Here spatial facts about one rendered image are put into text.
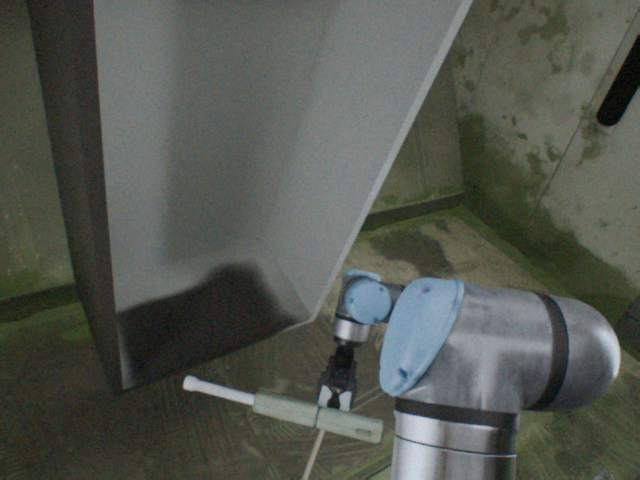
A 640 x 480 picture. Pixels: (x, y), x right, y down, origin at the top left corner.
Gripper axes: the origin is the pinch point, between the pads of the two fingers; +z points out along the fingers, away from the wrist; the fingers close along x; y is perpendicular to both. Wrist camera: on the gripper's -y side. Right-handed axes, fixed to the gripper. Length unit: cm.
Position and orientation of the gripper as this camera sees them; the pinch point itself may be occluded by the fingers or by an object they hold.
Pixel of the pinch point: (330, 419)
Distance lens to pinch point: 120.8
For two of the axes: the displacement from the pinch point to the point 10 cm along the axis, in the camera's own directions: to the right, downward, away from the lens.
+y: 0.8, 0.1, 10.0
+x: -9.7, -2.1, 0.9
